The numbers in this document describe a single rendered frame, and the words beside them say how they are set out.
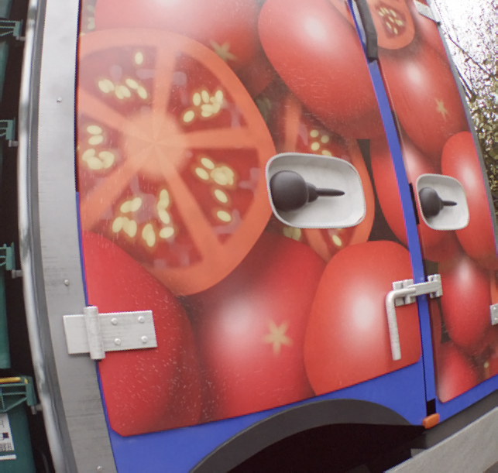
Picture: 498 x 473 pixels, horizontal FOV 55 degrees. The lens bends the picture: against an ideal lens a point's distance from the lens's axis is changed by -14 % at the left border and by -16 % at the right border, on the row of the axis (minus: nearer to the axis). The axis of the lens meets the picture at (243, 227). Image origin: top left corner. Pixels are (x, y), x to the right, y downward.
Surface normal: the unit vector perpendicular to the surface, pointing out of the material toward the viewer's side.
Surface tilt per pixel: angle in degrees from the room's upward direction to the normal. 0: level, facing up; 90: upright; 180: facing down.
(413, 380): 90
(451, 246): 90
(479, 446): 90
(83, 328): 90
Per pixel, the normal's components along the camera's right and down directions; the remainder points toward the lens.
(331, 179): 0.54, -0.22
